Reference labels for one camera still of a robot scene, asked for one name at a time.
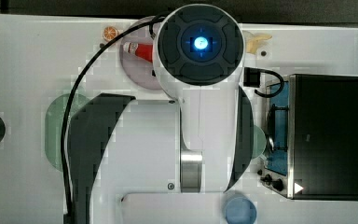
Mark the green plastic strainer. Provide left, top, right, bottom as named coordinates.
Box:
left=44, top=92, right=91, bottom=173

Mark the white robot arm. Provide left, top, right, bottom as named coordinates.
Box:
left=67, top=4, right=254, bottom=224

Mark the grey round plate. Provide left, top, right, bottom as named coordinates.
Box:
left=119, top=25, right=161, bottom=91

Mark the red ketchup bottle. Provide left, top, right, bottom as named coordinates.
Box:
left=122, top=42, right=153, bottom=63

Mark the green round plate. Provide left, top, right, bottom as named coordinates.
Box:
left=252, top=126, right=267, bottom=159

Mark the peeled banana toy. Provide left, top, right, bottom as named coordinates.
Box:
left=242, top=31, right=272, bottom=54

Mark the orange slice toy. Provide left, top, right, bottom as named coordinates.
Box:
left=103, top=26, right=119, bottom=42

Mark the blue bowl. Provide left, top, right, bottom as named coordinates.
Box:
left=224, top=195, right=257, bottom=224

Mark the black toaster oven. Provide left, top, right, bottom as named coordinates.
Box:
left=258, top=74, right=358, bottom=201

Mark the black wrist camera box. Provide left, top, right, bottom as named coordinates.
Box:
left=243, top=67, right=261, bottom=88

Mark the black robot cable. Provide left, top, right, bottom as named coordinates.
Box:
left=60, top=11, right=170, bottom=224

